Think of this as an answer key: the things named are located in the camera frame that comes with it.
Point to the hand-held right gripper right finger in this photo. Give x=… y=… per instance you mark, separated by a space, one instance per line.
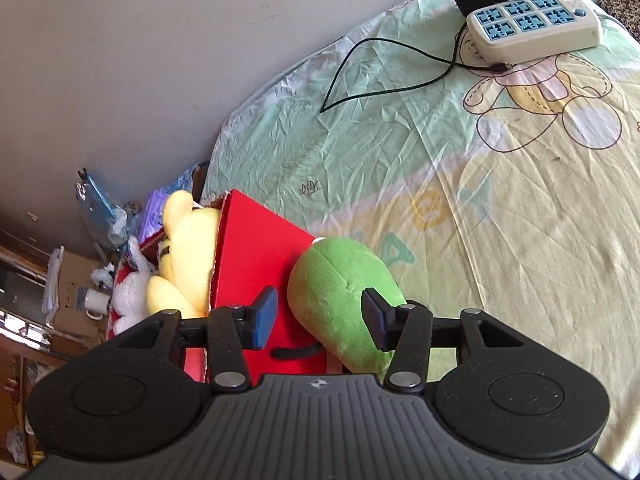
x=379 y=321

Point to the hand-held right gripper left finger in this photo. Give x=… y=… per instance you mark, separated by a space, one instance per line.
x=262 y=320

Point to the green frog plush toy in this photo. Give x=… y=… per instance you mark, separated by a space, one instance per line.
x=335 y=290

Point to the red cardboard box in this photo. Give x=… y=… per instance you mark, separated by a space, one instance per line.
x=255 y=240

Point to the yellow plush toy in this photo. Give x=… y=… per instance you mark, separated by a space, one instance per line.
x=190 y=245

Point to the white plush toy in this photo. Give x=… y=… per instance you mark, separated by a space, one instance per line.
x=130 y=295

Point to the purple packet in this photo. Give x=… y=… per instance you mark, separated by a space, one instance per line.
x=152 y=215

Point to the blue patterned cloth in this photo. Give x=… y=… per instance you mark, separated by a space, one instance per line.
x=190 y=177

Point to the printed cartoon bed sheet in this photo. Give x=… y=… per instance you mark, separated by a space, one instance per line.
x=500 y=210

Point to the white mug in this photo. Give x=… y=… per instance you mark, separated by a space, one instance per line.
x=96 y=302

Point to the brown cardboard box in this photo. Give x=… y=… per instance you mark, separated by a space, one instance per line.
x=75 y=280

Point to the blue plastic bag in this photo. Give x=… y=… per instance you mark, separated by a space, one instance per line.
x=97 y=205

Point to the wooden shelf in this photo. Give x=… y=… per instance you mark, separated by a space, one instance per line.
x=25 y=400

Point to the white power strip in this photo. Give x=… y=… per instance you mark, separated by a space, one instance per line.
x=530 y=40

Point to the brown patterned cloth cover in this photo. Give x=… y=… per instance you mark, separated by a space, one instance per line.
x=625 y=10

